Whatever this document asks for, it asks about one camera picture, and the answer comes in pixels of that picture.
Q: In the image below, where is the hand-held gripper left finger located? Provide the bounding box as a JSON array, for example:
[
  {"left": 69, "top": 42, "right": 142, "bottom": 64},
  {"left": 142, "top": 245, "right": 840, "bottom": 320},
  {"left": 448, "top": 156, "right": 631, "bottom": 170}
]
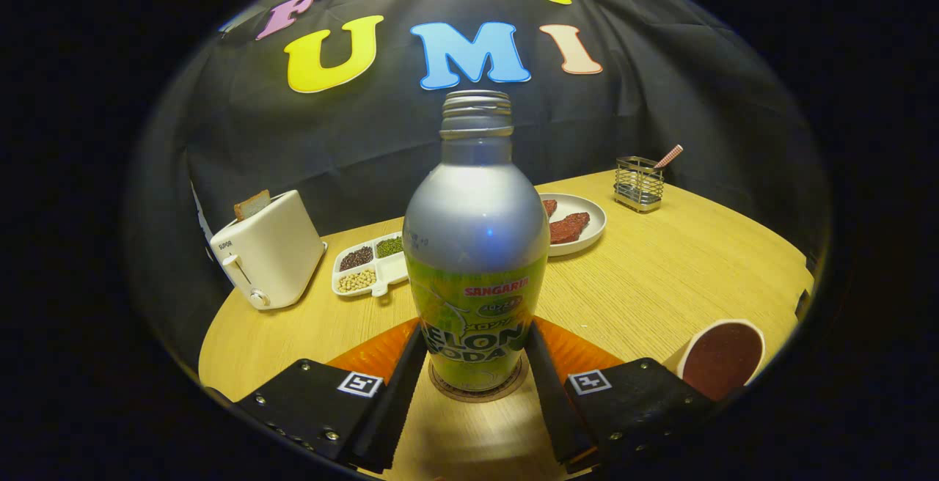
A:
[{"left": 235, "top": 320, "right": 428, "bottom": 474}]

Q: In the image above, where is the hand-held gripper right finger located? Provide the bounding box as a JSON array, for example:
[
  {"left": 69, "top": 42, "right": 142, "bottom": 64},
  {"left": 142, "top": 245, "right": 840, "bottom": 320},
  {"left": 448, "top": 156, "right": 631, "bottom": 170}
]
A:
[{"left": 522, "top": 320, "right": 723, "bottom": 476}]

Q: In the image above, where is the round wooden coaster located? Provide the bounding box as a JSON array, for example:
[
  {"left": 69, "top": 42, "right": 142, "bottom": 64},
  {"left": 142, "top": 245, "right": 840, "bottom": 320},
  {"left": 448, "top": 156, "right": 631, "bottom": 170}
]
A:
[{"left": 428, "top": 355, "right": 530, "bottom": 403}]

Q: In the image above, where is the cream cup with wooden handle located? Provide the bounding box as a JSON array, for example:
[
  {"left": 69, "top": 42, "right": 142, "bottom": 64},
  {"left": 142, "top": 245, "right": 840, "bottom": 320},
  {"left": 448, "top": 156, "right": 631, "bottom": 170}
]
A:
[{"left": 676, "top": 318, "right": 766, "bottom": 403}]

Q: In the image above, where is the silver green juice bottle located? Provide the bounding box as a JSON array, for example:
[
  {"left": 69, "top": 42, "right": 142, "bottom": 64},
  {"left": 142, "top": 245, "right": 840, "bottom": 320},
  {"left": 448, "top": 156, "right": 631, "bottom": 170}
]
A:
[{"left": 403, "top": 90, "right": 551, "bottom": 392}]

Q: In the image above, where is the white divided bean tray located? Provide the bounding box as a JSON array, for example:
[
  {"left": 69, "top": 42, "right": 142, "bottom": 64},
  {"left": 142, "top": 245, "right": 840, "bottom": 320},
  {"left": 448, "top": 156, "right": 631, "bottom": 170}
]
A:
[{"left": 332, "top": 231, "right": 410, "bottom": 298}]

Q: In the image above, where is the wooden table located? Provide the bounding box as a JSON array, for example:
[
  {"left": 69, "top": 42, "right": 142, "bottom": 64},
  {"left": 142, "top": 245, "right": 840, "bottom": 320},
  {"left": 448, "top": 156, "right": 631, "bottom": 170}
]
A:
[{"left": 198, "top": 169, "right": 816, "bottom": 481}]

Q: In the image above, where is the white round plate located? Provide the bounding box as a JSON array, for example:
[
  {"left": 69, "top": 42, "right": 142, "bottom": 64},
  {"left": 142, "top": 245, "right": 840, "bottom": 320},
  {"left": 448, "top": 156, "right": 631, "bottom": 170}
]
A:
[{"left": 538, "top": 193, "right": 607, "bottom": 258}]

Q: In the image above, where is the white toaster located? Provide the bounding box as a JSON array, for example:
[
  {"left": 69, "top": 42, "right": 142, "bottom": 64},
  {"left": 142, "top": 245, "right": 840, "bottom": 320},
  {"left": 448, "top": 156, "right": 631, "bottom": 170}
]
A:
[{"left": 210, "top": 189, "right": 329, "bottom": 311}]

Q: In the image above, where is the bread slice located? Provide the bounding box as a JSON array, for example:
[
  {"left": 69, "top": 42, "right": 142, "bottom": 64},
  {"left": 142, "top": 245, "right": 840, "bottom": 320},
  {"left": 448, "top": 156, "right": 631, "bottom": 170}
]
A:
[{"left": 233, "top": 189, "right": 271, "bottom": 221}]

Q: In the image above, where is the metal wire basket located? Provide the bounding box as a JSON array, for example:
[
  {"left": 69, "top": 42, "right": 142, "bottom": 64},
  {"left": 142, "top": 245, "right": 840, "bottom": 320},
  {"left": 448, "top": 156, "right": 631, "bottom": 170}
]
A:
[{"left": 614, "top": 156, "right": 665, "bottom": 213}]

